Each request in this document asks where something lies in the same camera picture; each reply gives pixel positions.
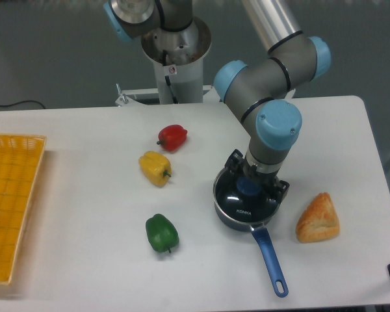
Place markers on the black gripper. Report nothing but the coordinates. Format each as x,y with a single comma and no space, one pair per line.
256,178

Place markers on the glass pot lid blue knob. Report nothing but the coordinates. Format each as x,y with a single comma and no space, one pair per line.
240,201

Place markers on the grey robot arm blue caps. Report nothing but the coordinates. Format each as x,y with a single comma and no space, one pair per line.
255,96

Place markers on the triangular puff pastry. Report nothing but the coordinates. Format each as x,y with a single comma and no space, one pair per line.
319,222

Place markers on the red bell pepper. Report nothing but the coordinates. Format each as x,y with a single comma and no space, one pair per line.
172,137

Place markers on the yellow bell pepper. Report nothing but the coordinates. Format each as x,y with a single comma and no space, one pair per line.
156,167

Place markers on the green bell pepper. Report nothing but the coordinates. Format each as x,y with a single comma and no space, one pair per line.
161,233

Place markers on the yellow woven basket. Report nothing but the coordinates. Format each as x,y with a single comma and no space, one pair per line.
20,160

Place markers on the dark saucepan blue handle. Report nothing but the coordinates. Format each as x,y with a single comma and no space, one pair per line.
260,233

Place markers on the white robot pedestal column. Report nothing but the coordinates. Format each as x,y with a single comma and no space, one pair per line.
177,59

